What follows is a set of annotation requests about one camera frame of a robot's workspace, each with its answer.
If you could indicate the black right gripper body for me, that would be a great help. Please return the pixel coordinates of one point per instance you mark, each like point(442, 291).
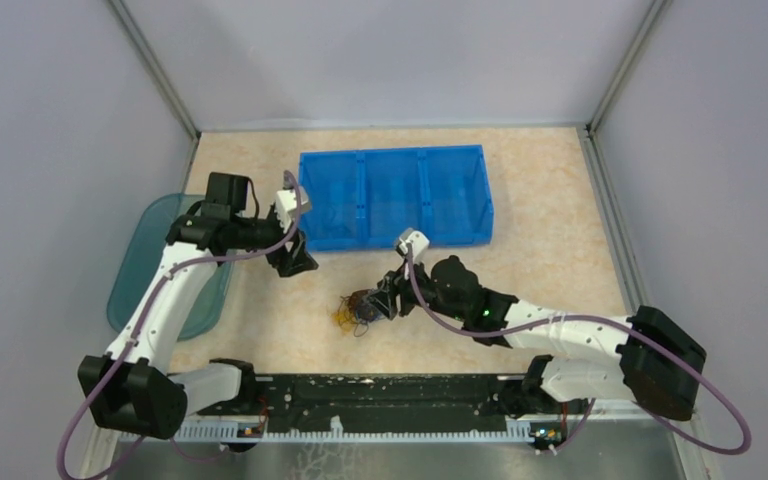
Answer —
point(403, 283)

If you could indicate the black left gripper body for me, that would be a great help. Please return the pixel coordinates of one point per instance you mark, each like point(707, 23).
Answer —
point(281, 255)

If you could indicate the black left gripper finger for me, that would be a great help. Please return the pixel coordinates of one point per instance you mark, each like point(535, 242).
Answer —
point(298, 246)
point(289, 264)

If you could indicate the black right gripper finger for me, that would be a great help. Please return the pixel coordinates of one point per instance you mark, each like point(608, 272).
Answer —
point(384, 293)
point(373, 313)

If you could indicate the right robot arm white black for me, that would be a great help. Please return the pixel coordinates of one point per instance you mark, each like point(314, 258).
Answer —
point(646, 357)

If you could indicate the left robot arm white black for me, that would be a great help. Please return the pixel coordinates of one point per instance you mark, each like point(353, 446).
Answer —
point(129, 388)

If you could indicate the blue plastic divided bin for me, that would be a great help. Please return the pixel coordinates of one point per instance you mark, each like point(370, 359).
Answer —
point(364, 199)

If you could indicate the teal translucent plastic basin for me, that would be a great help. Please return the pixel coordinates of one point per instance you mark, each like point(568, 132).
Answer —
point(142, 259)

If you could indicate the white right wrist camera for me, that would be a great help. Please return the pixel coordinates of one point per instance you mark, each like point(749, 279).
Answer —
point(414, 240)

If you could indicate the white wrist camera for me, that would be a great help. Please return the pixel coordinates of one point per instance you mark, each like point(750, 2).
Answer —
point(414, 240)
point(290, 206)

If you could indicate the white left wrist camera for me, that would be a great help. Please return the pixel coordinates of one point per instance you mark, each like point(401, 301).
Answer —
point(290, 206)

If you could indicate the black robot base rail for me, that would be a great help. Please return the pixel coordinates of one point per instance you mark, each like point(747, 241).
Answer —
point(534, 406)

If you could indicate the aluminium frame post left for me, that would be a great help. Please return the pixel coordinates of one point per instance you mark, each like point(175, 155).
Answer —
point(153, 66)

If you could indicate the aluminium frame post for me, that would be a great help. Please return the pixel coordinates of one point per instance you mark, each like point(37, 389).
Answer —
point(153, 66)
point(654, 13)

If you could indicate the aluminium frame post right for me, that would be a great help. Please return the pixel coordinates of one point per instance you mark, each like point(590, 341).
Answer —
point(654, 13)

